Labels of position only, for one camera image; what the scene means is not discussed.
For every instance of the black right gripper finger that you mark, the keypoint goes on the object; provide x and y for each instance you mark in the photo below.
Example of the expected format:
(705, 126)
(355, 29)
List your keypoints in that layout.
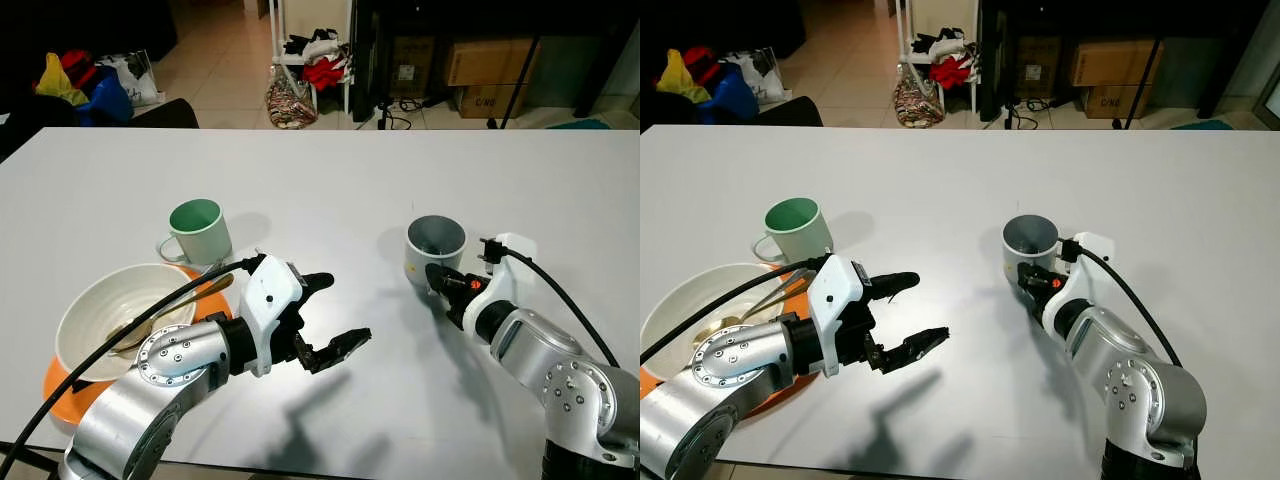
(1028, 278)
(438, 277)

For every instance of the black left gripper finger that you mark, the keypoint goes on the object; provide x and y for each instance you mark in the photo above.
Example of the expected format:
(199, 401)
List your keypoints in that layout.
(320, 282)
(915, 347)
(895, 282)
(340, 345)

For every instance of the grey mug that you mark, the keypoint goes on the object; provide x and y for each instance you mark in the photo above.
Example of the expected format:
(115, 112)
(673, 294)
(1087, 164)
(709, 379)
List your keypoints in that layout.
(435, 235)
(1030, 235)

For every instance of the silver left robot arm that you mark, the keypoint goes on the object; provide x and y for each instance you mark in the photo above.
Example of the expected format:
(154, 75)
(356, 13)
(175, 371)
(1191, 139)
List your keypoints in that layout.
(150, 400)
(720, 400)

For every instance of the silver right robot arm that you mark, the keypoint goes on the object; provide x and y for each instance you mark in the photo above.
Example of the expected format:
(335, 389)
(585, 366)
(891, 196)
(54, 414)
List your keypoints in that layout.
(560, 370)
(1140, 380)

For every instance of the golden metal spoon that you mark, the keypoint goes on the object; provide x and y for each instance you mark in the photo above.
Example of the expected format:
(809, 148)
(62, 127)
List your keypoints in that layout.
(170, 315)
(760, 303)

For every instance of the pale green mug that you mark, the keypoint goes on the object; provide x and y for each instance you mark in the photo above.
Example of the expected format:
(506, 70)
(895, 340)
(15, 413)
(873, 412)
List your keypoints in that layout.
(800, 235)
(195, 235)

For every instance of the patterned fabric bag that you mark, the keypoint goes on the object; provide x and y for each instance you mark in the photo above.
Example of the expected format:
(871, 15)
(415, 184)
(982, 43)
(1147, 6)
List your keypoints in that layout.
(290, 105)
(917, 100)

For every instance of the white bowl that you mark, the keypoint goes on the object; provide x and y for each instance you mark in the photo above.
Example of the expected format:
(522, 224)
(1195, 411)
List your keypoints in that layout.
(95, 310)
(680, 310)

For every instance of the printed brown cardboard box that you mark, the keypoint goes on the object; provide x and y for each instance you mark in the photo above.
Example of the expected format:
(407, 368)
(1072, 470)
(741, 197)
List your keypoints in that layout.
(1112, 102)
(490, 102)

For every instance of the teal floor mat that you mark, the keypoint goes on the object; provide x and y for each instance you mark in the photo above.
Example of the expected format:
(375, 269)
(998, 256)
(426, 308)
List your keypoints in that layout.
(1203, 125)
(580, 124)

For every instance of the red cloth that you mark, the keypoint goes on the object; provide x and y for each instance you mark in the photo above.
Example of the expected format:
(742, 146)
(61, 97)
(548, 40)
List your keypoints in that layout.
(950, 72)
(323, 73)

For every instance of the dark cardboard box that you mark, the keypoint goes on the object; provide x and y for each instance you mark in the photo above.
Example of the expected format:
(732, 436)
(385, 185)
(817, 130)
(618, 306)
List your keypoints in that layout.
(410, 65)
(1037, 65)

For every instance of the black slanted pole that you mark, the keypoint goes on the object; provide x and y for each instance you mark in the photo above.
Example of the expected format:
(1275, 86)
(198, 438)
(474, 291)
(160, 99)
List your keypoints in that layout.
(522, 80)
(1145, 80)

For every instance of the black and white clothes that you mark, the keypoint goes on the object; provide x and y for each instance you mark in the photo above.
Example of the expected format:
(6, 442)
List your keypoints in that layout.
(940, 45)
(315, 45)

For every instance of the white plastic bag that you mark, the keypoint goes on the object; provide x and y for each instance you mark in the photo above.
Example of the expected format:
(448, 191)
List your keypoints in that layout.
(765, 78)
(140, 80)

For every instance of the white metal rack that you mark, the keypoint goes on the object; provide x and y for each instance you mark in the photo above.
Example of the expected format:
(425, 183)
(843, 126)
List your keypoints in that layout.
(900, 40)
(275, 40)

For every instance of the blue bag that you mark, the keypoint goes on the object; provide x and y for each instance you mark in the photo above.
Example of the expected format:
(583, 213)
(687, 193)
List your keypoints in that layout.
(735, 98)
(110, 100)

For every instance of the dark wooden sideboard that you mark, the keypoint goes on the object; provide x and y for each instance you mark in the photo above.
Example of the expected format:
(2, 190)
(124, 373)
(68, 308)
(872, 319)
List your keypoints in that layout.
(1200, 20)
(570, 20)

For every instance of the red bag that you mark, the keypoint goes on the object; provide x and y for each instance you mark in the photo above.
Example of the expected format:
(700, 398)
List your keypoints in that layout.
(700, 60)
(80, 65)

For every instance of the yellow bag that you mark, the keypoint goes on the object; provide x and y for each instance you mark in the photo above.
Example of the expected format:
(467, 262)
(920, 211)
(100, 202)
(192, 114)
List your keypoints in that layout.
(675, 78)
(55, 85)

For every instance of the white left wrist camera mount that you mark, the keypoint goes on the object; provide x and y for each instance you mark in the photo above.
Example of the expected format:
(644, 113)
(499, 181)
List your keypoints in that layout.
(268, 300)
(835, 300)

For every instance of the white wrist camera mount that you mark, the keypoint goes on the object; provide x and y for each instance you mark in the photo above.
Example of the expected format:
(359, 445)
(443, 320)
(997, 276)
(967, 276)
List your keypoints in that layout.
(512, 270)
(268, 300)
(835, 300)
(1095, 250)

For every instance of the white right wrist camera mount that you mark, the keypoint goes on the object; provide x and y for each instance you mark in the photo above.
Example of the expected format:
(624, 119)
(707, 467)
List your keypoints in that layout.
(1095, 250)
(512, 270)

